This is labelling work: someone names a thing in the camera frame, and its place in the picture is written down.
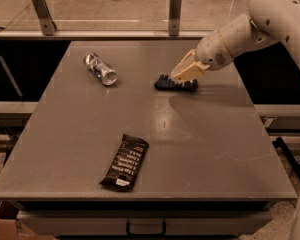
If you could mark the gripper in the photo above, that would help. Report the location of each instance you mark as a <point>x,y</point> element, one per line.
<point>210,51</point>

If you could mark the dark blue snack bar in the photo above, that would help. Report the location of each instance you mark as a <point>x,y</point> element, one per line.
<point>165,83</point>

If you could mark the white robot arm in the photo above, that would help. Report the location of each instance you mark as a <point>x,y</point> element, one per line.
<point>264,23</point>

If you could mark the black snack bar wrapper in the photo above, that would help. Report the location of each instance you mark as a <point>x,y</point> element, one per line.
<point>125,166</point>

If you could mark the cardboard box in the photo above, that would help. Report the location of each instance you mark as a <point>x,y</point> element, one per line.
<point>12,229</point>

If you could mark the middle metal bracket post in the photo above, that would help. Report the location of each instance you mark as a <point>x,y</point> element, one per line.
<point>174,17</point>

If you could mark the metal bracket post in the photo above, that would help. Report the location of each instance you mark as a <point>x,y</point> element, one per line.
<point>174,17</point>
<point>47,25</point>

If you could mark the left metal bracket post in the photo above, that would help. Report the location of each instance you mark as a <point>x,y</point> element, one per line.
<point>47,25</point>

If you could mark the grey drawer with handle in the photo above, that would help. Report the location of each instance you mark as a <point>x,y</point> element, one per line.
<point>144,223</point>

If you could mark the metal rail beam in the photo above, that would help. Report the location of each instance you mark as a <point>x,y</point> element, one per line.
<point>99,35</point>

